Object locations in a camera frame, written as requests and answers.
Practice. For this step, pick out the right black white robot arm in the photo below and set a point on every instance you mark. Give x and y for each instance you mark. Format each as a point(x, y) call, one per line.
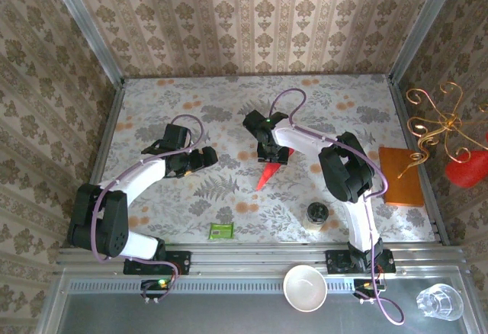
point(362, 227)

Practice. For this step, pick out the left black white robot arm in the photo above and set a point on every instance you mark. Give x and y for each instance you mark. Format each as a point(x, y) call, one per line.
point(141, 177)

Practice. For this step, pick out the jar with black lid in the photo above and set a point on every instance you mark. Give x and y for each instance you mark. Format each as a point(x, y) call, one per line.
point(317, 212)

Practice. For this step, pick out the green packet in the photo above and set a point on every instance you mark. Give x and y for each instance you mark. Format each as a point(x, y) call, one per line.
point(221, 231)

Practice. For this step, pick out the orange wooden board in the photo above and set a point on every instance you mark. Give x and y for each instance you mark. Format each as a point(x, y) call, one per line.
point(404, 181)

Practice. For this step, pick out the white bowl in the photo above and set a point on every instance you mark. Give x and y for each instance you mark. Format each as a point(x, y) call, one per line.
point(305, 288)

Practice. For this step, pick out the grey metal shelf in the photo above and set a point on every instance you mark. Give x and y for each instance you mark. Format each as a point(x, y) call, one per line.
point(228, 315)

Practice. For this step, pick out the red heart decoration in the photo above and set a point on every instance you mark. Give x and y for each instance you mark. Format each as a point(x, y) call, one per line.
point(467, 172)

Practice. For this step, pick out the clear drinking glass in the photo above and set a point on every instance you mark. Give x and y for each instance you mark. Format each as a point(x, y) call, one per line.
point(440, 302)

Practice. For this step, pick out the aluminium side rail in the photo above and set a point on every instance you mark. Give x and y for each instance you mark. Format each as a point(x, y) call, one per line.
point(110, 120)
point(400, 101)

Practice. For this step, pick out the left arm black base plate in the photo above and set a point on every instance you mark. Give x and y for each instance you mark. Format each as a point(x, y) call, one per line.
point(179, 262)

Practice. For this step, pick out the aluminium front rail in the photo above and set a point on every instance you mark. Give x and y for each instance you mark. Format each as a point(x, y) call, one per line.
point(248, 257)

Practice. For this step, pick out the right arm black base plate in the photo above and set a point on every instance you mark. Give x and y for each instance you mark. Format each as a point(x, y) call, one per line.
point(337, 262)

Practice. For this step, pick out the aluminium frame post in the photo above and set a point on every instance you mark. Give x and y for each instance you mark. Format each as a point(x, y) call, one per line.
point(424, 25)
point(88, 25)

